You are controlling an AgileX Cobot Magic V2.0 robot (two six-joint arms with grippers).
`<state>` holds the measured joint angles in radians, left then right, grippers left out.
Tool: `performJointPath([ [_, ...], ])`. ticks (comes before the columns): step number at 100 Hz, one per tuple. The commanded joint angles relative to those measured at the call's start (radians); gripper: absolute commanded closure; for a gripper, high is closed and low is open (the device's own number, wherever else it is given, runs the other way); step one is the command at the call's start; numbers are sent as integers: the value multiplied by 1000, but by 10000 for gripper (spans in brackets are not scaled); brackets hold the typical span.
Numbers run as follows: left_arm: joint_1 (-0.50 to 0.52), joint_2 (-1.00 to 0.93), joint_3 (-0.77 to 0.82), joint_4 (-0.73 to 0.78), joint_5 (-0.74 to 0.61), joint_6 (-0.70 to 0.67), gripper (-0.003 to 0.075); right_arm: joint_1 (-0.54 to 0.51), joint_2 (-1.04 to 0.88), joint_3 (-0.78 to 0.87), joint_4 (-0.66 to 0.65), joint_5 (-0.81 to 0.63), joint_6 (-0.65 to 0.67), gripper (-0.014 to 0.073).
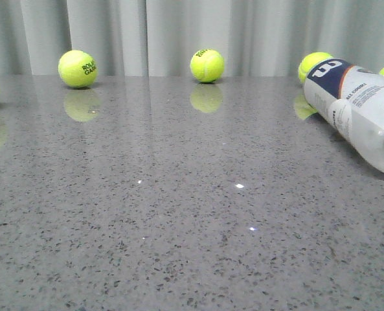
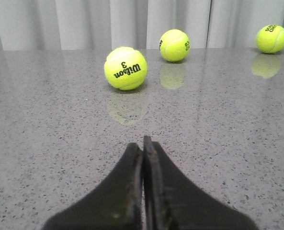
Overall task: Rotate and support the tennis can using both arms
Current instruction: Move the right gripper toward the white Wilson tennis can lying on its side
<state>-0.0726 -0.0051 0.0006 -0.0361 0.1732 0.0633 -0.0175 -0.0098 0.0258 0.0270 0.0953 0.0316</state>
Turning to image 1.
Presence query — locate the centre tennis ball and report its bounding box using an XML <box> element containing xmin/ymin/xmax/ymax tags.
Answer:
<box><xmin>190</xmin><ymin>49</ymin><xmax>224</xmax><ymax>83</ymax></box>

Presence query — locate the grey white curtain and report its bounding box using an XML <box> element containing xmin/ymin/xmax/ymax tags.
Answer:
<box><xmin>0</xmin><ymin>1</ymin><xmax>384</xmax><ymax>76</ymax></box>

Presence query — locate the Wilson tennis ball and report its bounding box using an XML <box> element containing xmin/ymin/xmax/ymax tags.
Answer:
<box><xmin>298</xmin><ymin>52</ymin><xmax>333</xmax><ymax>84</ymax></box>

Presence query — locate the Roland Garros tennis ball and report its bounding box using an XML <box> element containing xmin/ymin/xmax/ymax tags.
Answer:
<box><xmin>58</xmin><ymin>50</ymin><xmax>97</xmax><ymax>88</ymax></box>

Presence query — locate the white blue tennis ball can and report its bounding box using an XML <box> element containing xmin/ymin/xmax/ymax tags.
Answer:
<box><xmin>303</xmin><ymin>58</ymin><xmax>384</xmax><ymax>173</ymax></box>

